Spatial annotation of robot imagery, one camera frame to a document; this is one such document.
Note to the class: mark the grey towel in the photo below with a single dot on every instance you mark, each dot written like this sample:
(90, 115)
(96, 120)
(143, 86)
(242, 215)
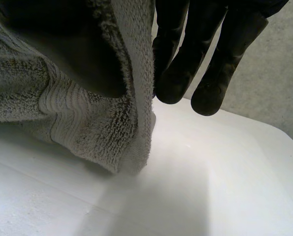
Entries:
(87, 127)

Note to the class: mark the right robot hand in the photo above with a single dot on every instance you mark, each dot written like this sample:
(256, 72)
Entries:
(205, 61)

